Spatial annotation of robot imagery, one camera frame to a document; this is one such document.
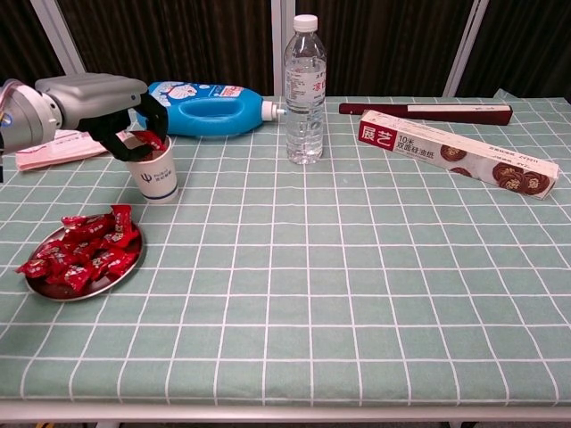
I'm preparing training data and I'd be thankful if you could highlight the white partition frame post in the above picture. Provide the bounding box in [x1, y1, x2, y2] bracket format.
[443, 0, 491, 98]
[29, 0, 88, 77]
[269, 0, 297, 97]

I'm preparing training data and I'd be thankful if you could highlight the metal bowl of red candies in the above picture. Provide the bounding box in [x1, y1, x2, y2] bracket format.
[24, 218, 145, 303]

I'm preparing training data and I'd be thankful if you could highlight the dark red long case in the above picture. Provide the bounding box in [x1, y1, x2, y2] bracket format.
[338, 102, 514, 127]

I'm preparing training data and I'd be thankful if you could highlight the dark brown curtain panel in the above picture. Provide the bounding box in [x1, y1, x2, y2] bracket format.
[454, 0, 571, 99]
[294, 0, 474, 97]
[0, 0, 75, 90]
[57, 0, 274, 97]

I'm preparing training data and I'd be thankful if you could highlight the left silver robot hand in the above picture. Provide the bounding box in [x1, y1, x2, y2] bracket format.
[34, 73, 170, 161]

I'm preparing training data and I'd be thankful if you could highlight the clear water bottle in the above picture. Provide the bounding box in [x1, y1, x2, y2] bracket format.
[284, 13, 329, 166]

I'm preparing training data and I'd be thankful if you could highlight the pink wet wipes pack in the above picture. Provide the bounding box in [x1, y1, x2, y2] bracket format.
[15, 128, 108, 173]

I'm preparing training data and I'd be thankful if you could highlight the blue detergent bottle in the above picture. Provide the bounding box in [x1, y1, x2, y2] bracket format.
[136, 81, 286, 137]

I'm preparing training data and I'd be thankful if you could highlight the white paper cup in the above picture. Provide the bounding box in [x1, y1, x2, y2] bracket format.
[122, 133, 179, 205]

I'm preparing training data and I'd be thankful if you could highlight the baking paper box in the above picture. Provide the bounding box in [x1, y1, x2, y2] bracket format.
[358, 109, 560, 202]

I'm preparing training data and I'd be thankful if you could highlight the green checked tablecloth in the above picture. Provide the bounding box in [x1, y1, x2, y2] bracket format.
[0, 88, 571, 409]

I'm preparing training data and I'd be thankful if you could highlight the white metal table frame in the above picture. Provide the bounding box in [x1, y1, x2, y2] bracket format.
[0, 400, 571, 428]

